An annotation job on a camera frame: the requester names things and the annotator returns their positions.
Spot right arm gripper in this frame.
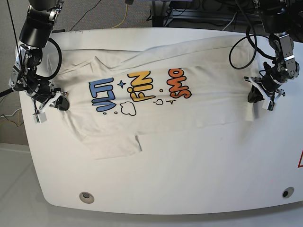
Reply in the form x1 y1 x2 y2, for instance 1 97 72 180
29 83 70 114

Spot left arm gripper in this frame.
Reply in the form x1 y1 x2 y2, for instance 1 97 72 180
244 74 285 103

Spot white printed T-shirt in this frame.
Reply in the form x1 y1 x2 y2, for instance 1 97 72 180
54 36 258 159

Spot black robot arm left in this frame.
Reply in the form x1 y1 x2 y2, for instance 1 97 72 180
236 0 300 111

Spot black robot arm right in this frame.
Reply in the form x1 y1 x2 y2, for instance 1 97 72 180
6 0 70 114

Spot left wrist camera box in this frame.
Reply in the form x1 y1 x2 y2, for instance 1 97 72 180
262 99 276 111

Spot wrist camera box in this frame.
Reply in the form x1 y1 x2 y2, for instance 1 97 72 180
33 113 47 123
262 99 276 111

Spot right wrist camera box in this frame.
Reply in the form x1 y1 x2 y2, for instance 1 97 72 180
33 113 47 123

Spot yellow cable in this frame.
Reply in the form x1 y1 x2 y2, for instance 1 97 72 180
112 4 128 29

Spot left table cable grommet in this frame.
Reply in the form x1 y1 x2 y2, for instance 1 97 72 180
79 192 95 204

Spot table cable grommet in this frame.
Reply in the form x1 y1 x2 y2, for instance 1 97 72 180
79 192 95 204
282 187 294 198

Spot right table cable grommet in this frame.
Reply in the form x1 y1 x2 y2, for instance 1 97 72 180
282 187 294 198

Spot black table base frame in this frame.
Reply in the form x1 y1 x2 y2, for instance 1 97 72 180
146 0 247 30

